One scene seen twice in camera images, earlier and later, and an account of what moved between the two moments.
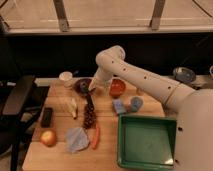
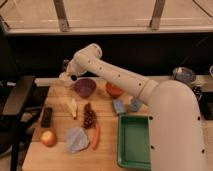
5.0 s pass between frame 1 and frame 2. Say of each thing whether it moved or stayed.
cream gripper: moved
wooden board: stayed
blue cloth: stayed
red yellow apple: stayed
